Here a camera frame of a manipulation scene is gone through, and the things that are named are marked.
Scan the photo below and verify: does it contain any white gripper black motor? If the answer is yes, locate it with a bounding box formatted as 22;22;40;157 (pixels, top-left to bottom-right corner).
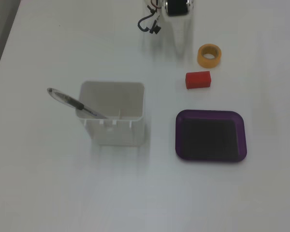
162;0;194;23

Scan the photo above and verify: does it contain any red cube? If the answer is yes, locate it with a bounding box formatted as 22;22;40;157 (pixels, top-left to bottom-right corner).
185;71;212;90

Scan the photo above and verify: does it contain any yellow tape roll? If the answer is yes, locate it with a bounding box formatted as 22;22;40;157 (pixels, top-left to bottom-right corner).
197;43;222;69

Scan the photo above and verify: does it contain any white plastic pen holder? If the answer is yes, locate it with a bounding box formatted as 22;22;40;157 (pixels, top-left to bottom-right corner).
75;81;145;147

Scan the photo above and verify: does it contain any purple metal tray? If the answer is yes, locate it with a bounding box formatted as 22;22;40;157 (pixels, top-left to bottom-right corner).
175;109;247;163

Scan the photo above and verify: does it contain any black ballpoint pen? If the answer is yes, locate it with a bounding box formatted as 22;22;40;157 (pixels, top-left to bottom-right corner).
46;87;108;119

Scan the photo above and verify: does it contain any black cable with connector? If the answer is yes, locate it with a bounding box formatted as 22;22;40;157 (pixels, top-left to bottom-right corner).
137;13;161;35

